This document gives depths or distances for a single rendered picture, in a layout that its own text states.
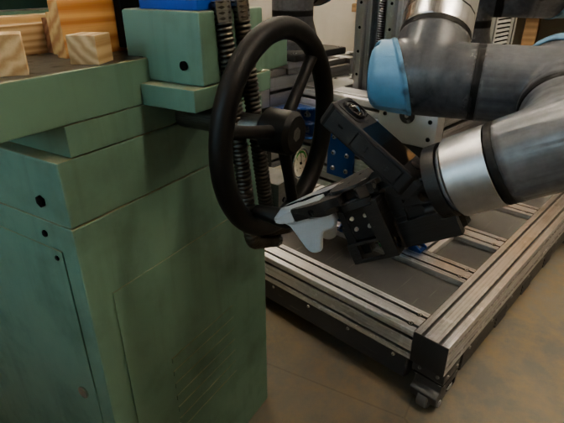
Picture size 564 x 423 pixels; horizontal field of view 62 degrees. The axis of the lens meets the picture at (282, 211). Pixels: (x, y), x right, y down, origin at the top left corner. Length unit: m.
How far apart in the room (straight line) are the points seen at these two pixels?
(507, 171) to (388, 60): 0.17
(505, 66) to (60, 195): 0.51
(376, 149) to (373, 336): 0.90
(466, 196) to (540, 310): 1.41
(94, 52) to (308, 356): 1.07
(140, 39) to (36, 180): 0.23
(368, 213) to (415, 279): 0.98
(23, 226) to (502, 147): 0.61
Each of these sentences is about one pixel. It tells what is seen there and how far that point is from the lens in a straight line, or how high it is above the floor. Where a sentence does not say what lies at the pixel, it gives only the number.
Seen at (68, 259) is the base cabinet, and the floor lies 0.66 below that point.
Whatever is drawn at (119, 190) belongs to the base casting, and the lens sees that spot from 0.68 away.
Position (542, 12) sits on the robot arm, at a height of 0.94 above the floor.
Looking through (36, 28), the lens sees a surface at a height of 0.93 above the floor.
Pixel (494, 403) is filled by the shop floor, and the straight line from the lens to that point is 1.44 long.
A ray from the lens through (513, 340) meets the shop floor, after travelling 1.66.
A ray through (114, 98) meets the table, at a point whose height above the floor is 0.86.
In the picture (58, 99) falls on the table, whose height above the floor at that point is 0.87.
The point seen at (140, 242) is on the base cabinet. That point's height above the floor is 0.64.
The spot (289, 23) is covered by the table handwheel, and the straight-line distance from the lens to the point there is 0.61.
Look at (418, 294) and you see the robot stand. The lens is 1.38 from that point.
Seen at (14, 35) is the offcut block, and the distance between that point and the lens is 0.60.
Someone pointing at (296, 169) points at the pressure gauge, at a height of 0.65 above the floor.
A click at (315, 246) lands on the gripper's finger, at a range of 0.53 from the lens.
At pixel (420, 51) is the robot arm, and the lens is 0.50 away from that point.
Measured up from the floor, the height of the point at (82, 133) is 0.83.
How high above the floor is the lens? 0.99
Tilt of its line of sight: 26 degrees down
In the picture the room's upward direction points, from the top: straight up
